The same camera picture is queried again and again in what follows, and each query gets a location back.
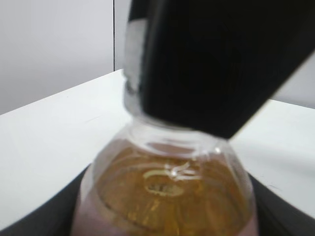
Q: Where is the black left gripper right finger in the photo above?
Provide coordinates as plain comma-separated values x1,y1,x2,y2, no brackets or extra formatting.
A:
249,175,315,236

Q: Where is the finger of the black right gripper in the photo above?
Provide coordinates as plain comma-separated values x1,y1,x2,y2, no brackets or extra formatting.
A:
140,0,315,139

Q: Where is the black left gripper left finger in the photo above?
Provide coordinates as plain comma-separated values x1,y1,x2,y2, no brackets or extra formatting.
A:
0,166,89,236

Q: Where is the peach oolong tea bottle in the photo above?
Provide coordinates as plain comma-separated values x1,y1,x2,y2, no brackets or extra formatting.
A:
70,117,263,236

